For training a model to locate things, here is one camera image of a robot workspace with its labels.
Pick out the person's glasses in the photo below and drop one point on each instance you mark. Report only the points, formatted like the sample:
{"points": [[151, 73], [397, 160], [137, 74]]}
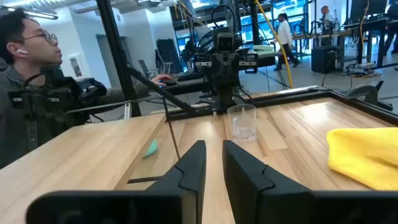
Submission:
{"points": [[46, 36]]}

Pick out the teal mug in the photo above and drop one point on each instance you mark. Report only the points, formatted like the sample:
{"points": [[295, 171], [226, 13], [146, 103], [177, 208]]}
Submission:
{"points": [[151, 149]]}

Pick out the person's hand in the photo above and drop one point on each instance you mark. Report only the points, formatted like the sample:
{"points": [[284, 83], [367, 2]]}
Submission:
{"points": [[159, 78]]}

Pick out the black diagonal frame brace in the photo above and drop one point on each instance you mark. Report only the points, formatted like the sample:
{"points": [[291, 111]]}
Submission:
{"points": [[161, 90]]}

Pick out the person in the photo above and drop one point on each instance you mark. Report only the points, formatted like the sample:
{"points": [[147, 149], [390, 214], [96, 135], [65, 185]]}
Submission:
{"points": [[12, 143], [284, 34], [327, 21]]}

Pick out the yellow cloth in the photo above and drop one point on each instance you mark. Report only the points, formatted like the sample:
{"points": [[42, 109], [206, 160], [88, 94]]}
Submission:
{"points": [[367, 155]]}

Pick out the framed wall picture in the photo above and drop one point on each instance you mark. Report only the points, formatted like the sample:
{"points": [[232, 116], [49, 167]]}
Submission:
{"points": [[75, 67]]}

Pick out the dark desk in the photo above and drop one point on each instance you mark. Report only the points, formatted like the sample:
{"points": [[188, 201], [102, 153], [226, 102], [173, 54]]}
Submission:
{"points": [[373, 26]]}

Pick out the black panel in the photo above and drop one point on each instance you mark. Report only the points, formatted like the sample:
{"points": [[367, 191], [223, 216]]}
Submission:
{"points": [[169, 54]]}

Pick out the clear glass cup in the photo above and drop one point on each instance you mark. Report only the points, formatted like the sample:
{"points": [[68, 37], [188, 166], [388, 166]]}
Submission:
{"points": [[242, 123]]}

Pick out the black frame post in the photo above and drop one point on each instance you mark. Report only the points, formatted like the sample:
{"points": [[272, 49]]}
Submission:
{"points": [[116, 56]]}

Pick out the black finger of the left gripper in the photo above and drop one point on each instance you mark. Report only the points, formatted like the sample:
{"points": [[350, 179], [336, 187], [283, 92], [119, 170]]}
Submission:
{"points": [[222, 74], [233, 74]]}

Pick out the grey metal bracket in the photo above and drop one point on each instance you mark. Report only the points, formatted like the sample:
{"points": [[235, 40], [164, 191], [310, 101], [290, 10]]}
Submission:
{"points": [[362, 91]]}

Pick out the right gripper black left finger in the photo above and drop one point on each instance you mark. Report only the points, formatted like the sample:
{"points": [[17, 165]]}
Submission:
{"points": [[186, 186]]}

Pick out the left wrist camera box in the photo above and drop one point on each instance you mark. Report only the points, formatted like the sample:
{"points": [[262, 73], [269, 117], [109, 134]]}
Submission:
{"points": [[225, 43]]}

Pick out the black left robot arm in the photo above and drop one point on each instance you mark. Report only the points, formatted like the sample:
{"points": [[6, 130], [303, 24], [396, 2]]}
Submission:
{"points": [[226, 98]]}

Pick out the ceiling light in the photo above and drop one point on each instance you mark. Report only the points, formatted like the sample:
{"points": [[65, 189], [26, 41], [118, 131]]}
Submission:
{"points": [[37, 13]]}

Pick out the grey chair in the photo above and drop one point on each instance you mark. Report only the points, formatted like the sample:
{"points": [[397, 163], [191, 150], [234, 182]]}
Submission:
{"points": [[146, 70]]}

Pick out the black table edge frame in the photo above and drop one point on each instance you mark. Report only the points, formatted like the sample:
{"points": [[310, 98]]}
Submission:
{"points": [[295, 96]]}

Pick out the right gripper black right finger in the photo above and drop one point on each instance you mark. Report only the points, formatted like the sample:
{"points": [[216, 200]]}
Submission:
{"points": [[248, 193]]}

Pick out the black computer mouse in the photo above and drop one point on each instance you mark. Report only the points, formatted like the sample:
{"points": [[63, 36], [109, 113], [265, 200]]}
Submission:
{"points": [[168, 82]]}

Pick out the black box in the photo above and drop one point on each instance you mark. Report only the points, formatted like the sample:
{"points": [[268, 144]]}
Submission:
{"points": [[325, 59]]}

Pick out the black monitor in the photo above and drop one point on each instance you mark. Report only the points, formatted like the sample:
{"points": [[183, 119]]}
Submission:
{"points": [[368, 9]]}

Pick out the person's white earbud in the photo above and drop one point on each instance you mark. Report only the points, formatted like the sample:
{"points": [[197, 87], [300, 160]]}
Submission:
{"points": [[21, 51]]}

